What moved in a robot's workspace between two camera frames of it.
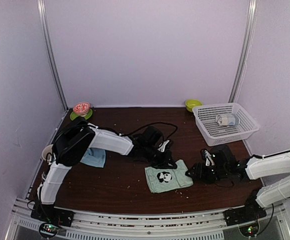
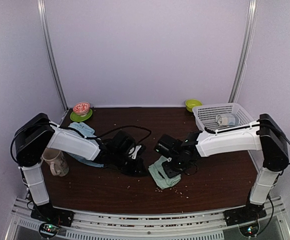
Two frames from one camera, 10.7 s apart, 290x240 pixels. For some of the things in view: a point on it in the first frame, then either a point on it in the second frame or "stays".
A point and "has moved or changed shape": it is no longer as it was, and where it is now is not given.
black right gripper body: (208, 176) to (177, 168)
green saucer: (74, 115) stays
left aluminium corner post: (45, 30) stays
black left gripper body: (156, 158) to (131, 168)
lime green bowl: (190, 103) stays
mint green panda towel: (159, 180) has moved or changed shape
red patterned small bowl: (81, 108) stays
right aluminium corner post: (243, 51) stays
